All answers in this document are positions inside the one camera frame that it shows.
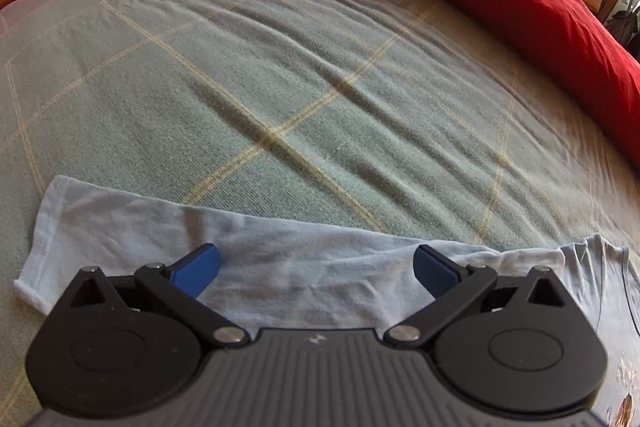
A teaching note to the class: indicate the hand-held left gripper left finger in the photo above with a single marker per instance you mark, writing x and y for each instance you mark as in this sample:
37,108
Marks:
197,269

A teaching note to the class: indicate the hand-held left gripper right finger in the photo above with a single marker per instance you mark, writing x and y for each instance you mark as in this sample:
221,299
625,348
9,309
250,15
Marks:
435,269

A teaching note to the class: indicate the light blue long-sleeve shirt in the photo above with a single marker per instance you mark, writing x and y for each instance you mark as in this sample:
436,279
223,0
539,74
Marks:
280,257

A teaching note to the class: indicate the grey-green checked bed sheet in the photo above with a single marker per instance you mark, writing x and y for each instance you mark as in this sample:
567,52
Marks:
250,82

